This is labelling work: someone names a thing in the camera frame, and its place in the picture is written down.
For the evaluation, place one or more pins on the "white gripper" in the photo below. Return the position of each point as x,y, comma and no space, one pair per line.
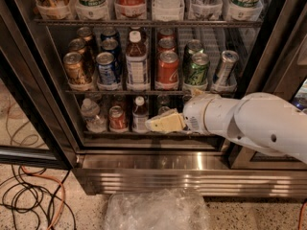
194,113

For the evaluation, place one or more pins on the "brown tea bottle white label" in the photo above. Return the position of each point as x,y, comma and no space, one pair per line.
137,62

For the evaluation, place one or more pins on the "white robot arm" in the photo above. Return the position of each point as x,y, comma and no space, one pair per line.
260,121

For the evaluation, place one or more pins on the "small tea bottle bottom shelf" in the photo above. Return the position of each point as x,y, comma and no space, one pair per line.
140,115

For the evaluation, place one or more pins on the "red cola can middle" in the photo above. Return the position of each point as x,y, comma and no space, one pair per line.
166,44

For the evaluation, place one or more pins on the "red cola can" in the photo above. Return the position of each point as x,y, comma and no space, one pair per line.
166,44
167,66
166,33

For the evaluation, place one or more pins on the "red can bottom shelf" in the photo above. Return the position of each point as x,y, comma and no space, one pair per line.
117,118

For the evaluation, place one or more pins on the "brown tea bottle behind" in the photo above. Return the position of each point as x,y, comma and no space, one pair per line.
143,33

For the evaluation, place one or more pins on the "clear water bottle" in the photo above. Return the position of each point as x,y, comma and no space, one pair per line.
93,116

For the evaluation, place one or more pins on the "blue can middle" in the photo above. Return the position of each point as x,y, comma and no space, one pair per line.
111,45

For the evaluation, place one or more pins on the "white bottle top shelf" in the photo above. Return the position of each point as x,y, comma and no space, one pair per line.
168,10

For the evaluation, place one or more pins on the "silver bottle top shelf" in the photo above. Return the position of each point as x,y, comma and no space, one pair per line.
205,10

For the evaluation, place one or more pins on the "right glass fridge door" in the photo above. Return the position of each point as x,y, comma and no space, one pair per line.
272,67

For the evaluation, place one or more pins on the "glass fridge door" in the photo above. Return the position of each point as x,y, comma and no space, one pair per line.
45,140
272,67

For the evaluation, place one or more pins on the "white green bottle top right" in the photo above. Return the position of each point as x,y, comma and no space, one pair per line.
242,10

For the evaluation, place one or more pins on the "white green bottle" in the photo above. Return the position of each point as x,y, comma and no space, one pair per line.
242,10
92,10

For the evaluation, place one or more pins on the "red bottle top shelf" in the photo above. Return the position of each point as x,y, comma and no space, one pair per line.
130,9

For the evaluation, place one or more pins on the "gold can middle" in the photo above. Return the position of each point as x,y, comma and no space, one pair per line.
79,45

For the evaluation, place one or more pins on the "gold can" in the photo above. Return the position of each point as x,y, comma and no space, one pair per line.
79,45
87,34
75,69

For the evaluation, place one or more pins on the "white green bottle top left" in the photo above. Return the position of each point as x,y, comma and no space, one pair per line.
92,10

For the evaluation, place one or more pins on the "left glass fridge door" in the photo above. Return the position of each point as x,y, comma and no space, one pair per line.
45,140

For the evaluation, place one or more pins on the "tan bottle top shelf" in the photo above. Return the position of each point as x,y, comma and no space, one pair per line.
56,9

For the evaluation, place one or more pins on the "green can bottom front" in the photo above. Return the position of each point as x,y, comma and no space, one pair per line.
163,109

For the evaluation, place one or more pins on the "green can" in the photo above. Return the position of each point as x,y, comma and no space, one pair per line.
197,69
192,47
163,109

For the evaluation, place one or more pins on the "red cola can front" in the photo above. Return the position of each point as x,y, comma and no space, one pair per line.
167,66

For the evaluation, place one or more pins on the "green can back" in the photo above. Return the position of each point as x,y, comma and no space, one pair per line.
192,47

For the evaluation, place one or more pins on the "silver slim can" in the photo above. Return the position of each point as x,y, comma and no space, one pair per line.
225,67

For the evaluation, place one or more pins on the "red cola can back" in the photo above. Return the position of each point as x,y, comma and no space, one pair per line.
166,33

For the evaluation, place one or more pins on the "blue can front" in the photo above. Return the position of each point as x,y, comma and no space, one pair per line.
107,68

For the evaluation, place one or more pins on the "blue can back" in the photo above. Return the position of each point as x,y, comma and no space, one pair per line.
110,32

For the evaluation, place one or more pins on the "clear plastic bag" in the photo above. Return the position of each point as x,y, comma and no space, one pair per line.
167,209

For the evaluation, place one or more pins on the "blue can behind right door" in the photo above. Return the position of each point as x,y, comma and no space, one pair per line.
300,102

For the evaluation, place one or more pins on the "gold can front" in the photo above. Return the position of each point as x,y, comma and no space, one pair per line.
75,69

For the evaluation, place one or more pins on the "gold can back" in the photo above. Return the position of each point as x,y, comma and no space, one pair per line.
87,34

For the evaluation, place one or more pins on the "middle wire shelf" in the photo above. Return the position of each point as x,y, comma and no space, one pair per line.
129,92

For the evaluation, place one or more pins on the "wire shelf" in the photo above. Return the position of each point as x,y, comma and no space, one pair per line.
150,23
129,92

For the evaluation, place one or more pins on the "top wire shelf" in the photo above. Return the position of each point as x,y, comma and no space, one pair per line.
150,23

